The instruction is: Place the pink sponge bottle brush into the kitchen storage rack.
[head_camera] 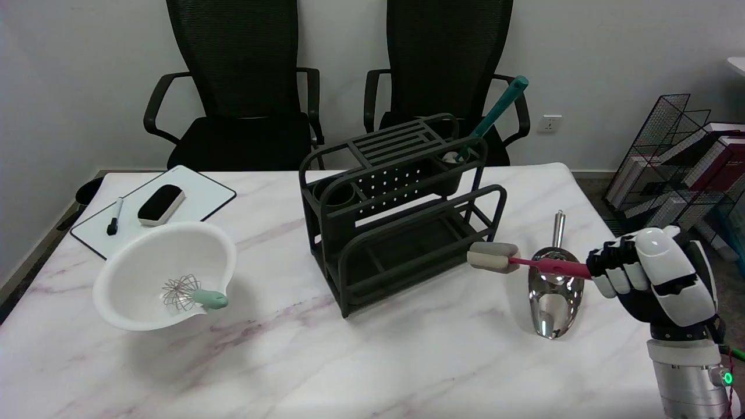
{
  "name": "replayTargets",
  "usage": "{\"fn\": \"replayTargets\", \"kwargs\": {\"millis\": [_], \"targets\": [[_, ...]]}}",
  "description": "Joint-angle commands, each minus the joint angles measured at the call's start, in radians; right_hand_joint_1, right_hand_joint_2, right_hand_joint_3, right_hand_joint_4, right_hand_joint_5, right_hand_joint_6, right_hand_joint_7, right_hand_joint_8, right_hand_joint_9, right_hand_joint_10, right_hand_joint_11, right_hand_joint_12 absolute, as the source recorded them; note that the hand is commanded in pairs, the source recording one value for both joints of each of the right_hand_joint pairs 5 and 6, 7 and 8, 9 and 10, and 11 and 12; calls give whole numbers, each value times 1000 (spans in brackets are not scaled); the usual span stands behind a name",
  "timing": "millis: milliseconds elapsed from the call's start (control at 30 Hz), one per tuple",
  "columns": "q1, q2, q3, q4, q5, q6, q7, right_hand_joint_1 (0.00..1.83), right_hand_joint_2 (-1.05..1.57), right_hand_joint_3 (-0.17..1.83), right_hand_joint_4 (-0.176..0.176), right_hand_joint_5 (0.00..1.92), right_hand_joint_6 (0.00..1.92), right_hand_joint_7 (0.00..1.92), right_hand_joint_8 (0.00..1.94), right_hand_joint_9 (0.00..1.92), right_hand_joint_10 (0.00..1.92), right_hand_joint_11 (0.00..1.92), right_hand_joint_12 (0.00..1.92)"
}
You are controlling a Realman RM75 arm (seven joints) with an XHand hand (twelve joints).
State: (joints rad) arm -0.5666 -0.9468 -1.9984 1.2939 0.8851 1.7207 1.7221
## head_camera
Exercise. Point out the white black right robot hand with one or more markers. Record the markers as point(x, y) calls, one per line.
point(660, 273)

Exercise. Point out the small whiteboard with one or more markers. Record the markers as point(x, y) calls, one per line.
point(201, 195)

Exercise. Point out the white wall socket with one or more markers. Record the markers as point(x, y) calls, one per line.
point(549, 123)

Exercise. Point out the pink sponge bottle brush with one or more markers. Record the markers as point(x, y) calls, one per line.
point(495, 256)

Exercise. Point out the black whiteboard eraser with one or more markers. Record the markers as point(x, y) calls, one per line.
point(161, 204)

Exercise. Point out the black marker pen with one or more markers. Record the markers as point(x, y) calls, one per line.
point(114, 216)

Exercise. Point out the black mesh office chair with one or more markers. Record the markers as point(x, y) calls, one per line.
point(241, 87)
point(448, 64)

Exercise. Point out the shiny metal scoop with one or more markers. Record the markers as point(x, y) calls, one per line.
point(554, 285)

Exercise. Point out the dark grey kitchen storage rack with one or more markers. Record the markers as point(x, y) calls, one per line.
point(396, 209)

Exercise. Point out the stack of books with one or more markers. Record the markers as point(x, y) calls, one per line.
point(698, 169)

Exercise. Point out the white mixing bowl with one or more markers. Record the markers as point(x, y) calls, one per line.
point(145, 279)

